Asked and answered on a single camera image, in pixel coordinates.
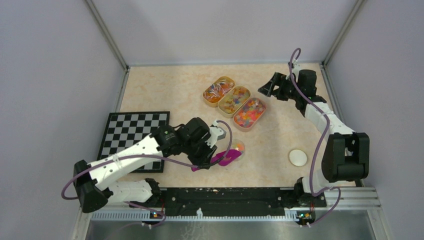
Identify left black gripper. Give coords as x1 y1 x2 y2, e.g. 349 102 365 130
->
183 135 218 170

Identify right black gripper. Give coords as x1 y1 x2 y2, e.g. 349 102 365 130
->
258 72 302 102

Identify purple plastic scoop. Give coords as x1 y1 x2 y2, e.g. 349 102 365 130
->
193 149 243 167

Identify clear plastic cup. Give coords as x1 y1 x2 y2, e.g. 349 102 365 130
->
230 139 246 162

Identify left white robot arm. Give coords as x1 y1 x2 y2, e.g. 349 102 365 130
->
69 117 227 213

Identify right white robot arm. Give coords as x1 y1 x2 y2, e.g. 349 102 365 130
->
258 69 370 206

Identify tray of orange pink candies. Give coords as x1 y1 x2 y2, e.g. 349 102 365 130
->
232 97 267 132

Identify tray of yellow purple candies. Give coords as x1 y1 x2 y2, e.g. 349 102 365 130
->
217 85 252 118

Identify tray of striped candies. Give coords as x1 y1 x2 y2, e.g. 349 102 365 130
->
202 76 235 108

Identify white round lid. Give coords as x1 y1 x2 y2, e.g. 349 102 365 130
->
288 149 308 167

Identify black white checkerboard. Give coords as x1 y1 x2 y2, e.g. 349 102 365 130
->
97 111 170 160

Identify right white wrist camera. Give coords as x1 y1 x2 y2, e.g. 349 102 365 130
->
290 59 302 80

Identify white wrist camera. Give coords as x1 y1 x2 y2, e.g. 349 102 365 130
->
290 59 302 80
205 120 227 149

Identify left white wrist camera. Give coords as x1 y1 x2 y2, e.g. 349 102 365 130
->
205 120 227 149

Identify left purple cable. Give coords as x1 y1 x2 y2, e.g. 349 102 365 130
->
60 119 234 229

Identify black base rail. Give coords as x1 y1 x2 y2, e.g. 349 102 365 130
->
140 187 327 217

